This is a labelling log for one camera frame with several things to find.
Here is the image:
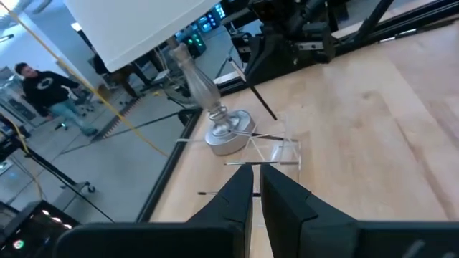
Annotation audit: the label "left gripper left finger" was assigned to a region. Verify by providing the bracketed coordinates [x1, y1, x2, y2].
[52, 164, 255, 258]

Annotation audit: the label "white shade silver table lamp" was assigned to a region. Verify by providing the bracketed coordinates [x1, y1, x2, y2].
[63, 0, 256, 157]

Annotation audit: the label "computer tower green lights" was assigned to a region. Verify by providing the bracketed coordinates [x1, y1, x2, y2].
[175, 27, 208, 60]

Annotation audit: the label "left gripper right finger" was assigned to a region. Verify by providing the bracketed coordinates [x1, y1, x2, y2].
[260, 163, 459, 258]

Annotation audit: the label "clear acrylic organizer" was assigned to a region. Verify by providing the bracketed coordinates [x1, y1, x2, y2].
[243, 114, 303, 201]

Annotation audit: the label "yellow cable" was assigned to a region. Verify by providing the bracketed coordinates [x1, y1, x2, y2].
[0, 0, 169, 158]

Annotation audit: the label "black wheeled stand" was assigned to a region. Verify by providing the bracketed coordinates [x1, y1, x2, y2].
[0, 114, 115, 223]

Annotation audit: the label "black computer case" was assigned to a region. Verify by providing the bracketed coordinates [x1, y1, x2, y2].
[0, 199, 82, 258]

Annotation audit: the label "person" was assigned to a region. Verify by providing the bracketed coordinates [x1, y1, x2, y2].
[14, 62, 98, 137]

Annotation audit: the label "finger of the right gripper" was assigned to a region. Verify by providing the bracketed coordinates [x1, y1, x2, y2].
[247, 35, 277, 82]
[274, 35, 298, 75]

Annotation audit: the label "computer tower blue lights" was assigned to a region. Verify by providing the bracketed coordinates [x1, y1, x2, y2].
[196, 3, 227, 34]

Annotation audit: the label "slim black makeup brush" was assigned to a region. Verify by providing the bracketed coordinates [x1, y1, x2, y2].
[229, 130, 298, 143]
[229, 59, 278, 121]
[197, 191, 262, 197]

